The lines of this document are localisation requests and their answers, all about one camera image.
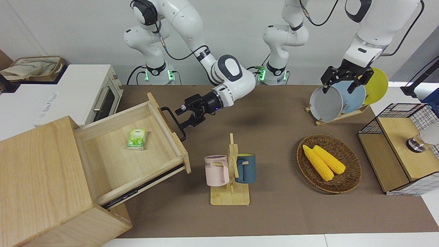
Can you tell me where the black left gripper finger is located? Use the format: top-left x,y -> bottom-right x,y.
321,70 -> 339,94
347,72 -> 375,94

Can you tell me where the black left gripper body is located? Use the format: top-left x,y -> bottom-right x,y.
329,58 -> 373,80

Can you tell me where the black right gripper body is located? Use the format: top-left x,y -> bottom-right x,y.
185,91 -> 224,126

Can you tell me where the wooden drawer with black handle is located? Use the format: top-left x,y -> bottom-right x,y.
74,92 -> 191,210

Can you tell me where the light wooden drawer cabinet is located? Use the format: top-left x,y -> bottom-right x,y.
0,116 -> 132,247

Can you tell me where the yellow plate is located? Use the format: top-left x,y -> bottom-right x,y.
362,68 -> 389,105

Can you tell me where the light blue plate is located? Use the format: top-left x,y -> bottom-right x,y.
333,81 -> 367,114

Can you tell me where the grey plate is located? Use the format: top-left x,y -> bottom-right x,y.
309,85 -> 344,123

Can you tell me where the wooden plate rack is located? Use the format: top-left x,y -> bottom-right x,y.
305,103 -> 370,126

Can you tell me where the green tissue pack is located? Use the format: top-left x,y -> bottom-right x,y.
127,129 -> 147,151

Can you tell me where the pink mug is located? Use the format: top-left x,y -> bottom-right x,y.
204,155 -> 230,187

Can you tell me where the dark blue mug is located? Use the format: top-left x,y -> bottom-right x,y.
235,153 -> 257,184

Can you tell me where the yellow corn cob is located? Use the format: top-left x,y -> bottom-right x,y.
302,144 -> 335,181
313,145 -> 346,175

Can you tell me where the wooden mug tree stand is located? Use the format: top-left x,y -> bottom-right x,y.
210,133 -> 251,206

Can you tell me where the brown wicker basket tray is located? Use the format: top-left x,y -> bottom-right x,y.
297,134 -> 362,194

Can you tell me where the white toaster oven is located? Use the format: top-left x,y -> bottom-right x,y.
0,64 -> 124,142

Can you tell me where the brown table mat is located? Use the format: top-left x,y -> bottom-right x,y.
117,84 -> 439,239

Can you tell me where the beige cloth bag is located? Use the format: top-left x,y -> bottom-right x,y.
0,56 -> 66,83

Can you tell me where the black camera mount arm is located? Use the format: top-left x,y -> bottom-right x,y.
400,56 -> 439,97

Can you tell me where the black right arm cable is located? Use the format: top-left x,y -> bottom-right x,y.
155,21 -> 210,61

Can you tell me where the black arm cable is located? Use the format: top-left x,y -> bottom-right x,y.
155,21 -> 210,61
299,0 -> 426,57

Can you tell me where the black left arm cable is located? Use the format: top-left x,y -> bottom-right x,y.
299,0 -> 426,57

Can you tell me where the wire grid shelf wooden top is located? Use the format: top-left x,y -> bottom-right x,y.
358,103 -> 439,196

